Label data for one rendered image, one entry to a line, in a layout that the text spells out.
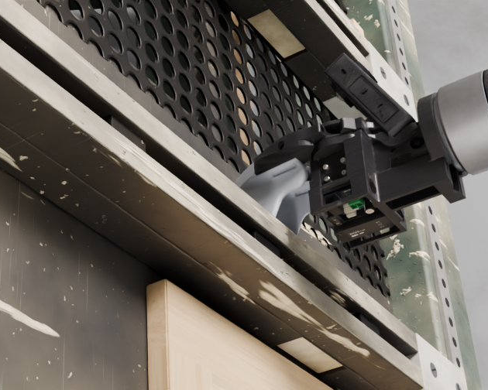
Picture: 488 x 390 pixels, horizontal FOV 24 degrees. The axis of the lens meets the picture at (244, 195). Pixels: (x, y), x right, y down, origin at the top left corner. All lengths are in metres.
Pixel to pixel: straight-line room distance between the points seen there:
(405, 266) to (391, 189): 0.46
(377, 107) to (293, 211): 0.12
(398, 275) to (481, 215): 1.15
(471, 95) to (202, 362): 0.29
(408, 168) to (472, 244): 1.54
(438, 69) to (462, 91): 1.82
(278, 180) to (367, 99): 0.10
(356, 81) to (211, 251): 0.21
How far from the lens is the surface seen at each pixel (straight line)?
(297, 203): 0.97
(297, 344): 1.01
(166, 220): 0.81
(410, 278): 1.33
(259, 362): 0.94
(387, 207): 0.90
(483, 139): 0.87
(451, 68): 2.70
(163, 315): 0.84
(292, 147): 0.92
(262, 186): 0.95
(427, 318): 1.30
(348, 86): 0.96
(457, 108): 0.88
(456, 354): 1.30
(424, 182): 0.88
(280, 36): 1.25
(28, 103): 0.70
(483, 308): 2.36
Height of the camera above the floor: 2.04
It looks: 57 degrees down
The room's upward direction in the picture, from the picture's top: straight up
